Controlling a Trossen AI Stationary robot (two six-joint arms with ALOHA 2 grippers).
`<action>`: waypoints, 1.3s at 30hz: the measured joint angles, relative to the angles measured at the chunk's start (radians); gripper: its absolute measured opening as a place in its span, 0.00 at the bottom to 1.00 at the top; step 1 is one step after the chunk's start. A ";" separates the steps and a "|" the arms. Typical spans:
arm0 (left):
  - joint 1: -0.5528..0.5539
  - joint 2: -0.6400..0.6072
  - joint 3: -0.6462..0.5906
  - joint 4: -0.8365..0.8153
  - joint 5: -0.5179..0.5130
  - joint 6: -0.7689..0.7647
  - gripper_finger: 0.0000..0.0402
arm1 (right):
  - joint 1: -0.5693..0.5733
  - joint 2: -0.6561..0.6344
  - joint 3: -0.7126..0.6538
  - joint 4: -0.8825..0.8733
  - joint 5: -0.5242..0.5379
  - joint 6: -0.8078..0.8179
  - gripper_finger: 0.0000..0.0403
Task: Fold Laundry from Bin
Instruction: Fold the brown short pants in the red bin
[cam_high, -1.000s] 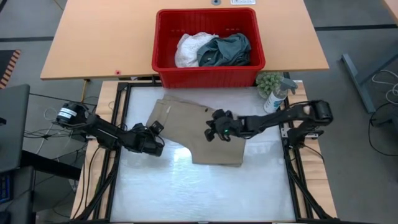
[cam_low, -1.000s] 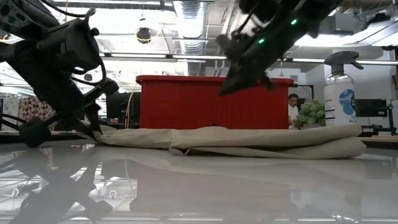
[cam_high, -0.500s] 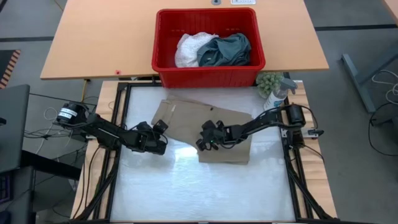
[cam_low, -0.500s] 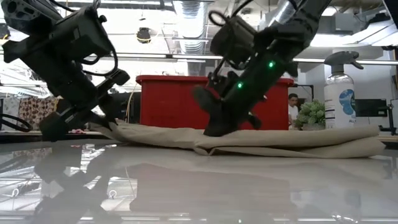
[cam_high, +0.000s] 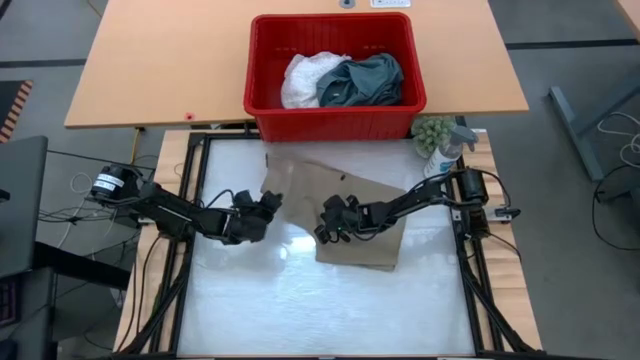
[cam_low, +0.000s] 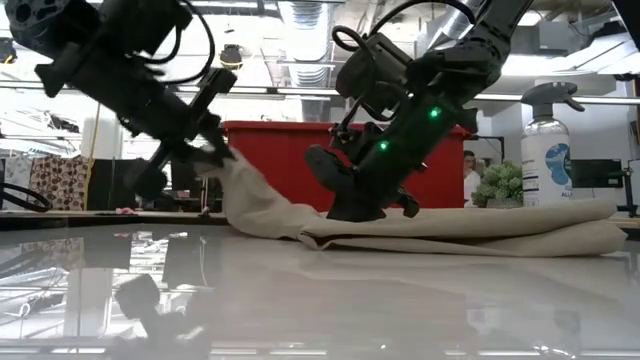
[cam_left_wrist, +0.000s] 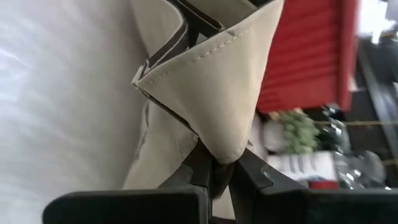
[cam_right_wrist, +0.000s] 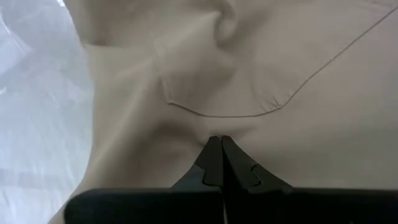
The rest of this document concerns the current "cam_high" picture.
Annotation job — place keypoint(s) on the teal grey shirt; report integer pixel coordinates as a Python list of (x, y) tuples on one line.
[(365, 80)]

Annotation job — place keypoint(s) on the dark keyboard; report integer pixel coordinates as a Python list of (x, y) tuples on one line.
[(9, 300)]

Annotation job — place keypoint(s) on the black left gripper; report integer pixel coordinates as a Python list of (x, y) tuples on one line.
[(247, 222)]

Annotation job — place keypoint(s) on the black aluminium table frame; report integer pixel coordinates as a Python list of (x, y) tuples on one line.
[(197, 137)]

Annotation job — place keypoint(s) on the small potted succulent plant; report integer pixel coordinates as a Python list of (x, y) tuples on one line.
[(431, 135)]

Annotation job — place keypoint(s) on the grey metal desk leg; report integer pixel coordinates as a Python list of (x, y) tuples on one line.
[(575, 130)]

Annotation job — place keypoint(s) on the light wooden desk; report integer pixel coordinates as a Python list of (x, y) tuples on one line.
[(165, 65)]

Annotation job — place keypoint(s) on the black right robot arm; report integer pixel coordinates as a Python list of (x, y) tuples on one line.
[(400, 210)]

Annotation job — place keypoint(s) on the beige shorts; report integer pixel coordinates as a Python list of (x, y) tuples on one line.
[(310, 185)]

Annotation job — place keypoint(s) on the white crumpled garment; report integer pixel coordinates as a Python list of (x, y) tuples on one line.
[(302, 80)]

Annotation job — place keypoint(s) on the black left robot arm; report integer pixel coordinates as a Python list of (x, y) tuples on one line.
[(170, 215)]

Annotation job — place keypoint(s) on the red plastic laundry bin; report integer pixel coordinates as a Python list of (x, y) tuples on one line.
[(340, 125)]

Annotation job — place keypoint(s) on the clear spray bottle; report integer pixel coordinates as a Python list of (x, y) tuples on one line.
[(442, 157)]

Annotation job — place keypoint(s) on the black side stand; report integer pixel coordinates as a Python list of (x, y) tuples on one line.
[(75, 262)]

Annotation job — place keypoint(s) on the black orange striped mat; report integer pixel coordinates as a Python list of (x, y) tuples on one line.
[(12, 105)]

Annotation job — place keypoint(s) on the white power socket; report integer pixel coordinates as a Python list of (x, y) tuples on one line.
[(390, 3)]

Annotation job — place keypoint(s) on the grey laptop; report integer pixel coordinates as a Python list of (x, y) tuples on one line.
[(22, 200)]

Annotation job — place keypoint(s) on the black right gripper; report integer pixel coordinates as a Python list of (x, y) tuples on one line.
[(340, 215)]

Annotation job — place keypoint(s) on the grey desk grommet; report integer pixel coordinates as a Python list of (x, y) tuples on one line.
[(347, 3)]

